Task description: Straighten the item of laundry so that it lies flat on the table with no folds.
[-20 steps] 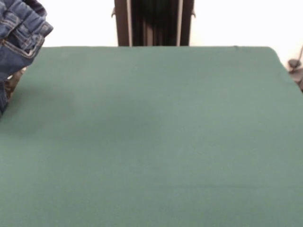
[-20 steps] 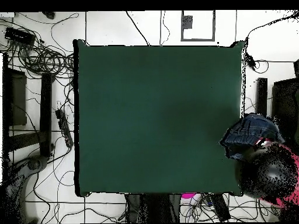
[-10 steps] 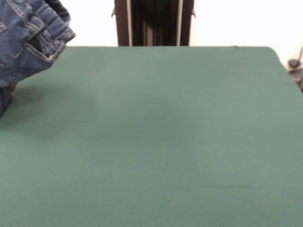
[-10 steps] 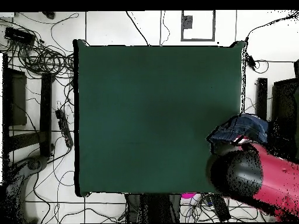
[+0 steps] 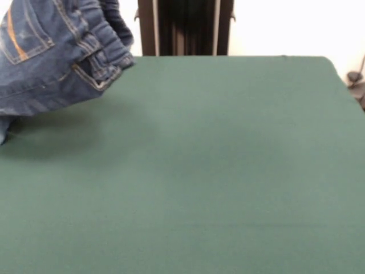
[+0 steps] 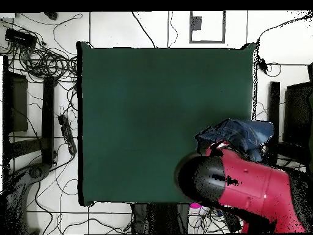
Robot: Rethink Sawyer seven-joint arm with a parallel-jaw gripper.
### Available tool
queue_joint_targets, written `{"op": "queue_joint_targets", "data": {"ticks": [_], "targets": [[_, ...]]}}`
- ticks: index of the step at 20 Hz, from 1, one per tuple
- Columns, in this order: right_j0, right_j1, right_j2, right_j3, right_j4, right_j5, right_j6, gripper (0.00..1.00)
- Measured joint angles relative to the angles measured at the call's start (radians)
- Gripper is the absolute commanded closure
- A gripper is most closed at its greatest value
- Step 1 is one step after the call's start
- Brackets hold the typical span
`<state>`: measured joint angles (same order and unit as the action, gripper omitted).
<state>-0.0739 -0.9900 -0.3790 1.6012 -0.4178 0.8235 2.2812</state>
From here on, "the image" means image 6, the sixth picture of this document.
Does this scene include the black panel stand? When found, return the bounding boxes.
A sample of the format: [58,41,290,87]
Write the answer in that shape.
[283,62,313,167]

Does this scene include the black stand leg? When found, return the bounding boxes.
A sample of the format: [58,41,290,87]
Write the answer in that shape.
[4,162,51,233]

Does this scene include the black power adapter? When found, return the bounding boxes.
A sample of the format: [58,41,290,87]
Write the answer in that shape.
[259,57,268,74]

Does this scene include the grey square floor frame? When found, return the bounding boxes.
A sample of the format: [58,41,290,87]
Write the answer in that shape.
[188,10,226,44]

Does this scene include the small grey square plate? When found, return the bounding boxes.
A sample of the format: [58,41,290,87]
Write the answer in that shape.
[190,16,203,31]

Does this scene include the blue denim jeans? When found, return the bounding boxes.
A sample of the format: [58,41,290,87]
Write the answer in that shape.
[194,118,275,163]

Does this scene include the black power strip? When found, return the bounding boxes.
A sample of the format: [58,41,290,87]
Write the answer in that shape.
[57,114,78,155]
[221,210,243,233]

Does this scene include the black metal stand frame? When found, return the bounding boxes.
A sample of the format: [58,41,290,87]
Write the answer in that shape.
[2,54,56,170]

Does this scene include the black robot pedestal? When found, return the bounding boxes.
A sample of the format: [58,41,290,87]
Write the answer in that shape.
[131,203,190,234]

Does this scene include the black electronics box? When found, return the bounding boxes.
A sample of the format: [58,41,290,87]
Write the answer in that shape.
[4,27,38,49]

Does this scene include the black upright bar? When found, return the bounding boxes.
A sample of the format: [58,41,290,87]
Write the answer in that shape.
[267,81,281,167]

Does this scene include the long black cable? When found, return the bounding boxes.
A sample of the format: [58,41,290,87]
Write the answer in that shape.
[131,11,157,48]

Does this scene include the black cable bundle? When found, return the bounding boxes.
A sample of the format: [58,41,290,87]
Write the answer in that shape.
[250,97,270,122]

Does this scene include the dark green table cloth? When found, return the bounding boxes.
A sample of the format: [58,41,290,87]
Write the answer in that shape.
[76,40,257,207]

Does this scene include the black cable tangle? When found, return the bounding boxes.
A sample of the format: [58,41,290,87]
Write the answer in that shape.
[0,18,79,84]

